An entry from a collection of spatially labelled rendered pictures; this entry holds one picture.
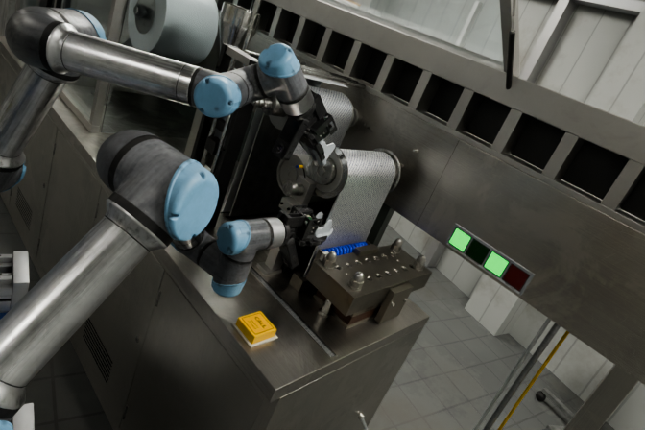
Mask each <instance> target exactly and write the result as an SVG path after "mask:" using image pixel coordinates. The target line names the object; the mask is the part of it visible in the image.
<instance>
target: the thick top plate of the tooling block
mask: <svg viewBox="0 0 645 430"><path fill-rule="evenodd" d="M390 246H391V245H388V246H383V247H378V248H379V250H378V252H377V253H372V254H368V255H363V256H357V255H356V254H355V253H354V252H351V253H346V254H341V255H337V258H336V264H335V266H334V269H333V270H329V269H327V268H325V267H324V266H323V265H322V261H321V260H320V259H318V260H314V261H313V263H312V265H311V268H310V270H309V272H308V275H307V277H306V279H307V280H308V281H309V282H310V283H311V284H313V285H314V286H315V287H316V288H317V289H318V290H319V291H320V292H321V293H322V294H323V295H324V296H325V297H326V298H327V299H328V300H329V301H330V302H331V303H332V304H333V305H334V306H335V307H336V308H338V309H339V310H340V311H341V312H342V313H343V314H344V315H345V316H348V315H351V314H354V313H356V312H359V311H362V310H364V309H367V308H370V307H372V306H374V305H377V304H380V303H382V302H383V301H384V299H385V297H386V296H387V294H388V292H389V290H390V289H392V288H394V287H397V286H400V285H403V284H405V283H408V282H409V283H410V284H412V285H413V286H414V288H413V290H412V292H413V291H415V290H418V289H420V288H423V287H424V286H425V284H426V283H427V281H428V279H429V277H430V275H431V274H432V272H431V271H430V270H428V269H427V268H426V267H424V268H423V271H418V270H416V269H415V268H414V267H413V266H412V265H413V264H414V262H415V260H416V259H415V258H413V257H412V256H411V255H409V254H408V253H407V252H406V251H404V250H403V249H401V251H400V253H395V252H393V251H391V250H390ZM357 272H362V273H363V274H364V280H363V282H364V283H363V285H362V289H361V291H354V290H352V289H351V288H350V287H349V286H348V283H349V282H350V280H351V278H352V277H354V275H355V274H356V273H357Z"/></svg>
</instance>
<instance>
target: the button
mask: <svg viewBox="0 0 645 430"><path fill-rule="evenodd" d="M236 325H237V327H238V328H239V329H240V330H241V332H242V333H243V334H244V335H245V336H246V338H247V339H248V340H249V341H250V343H251V344H255V343H258V342H261V341H264V340H266V339H269V338H272V337H273V336H274V335H275V333H276V328H275V327H274V326H273V325H272V324H271V322H270V321H269V320H268V319H267V318H266V317H265V316H264V314H263V313H262V312H261V311H259V312H255V313H252V314H248V315H246V316H243V317H239V318H238V320H237V322H236Z"/></svg>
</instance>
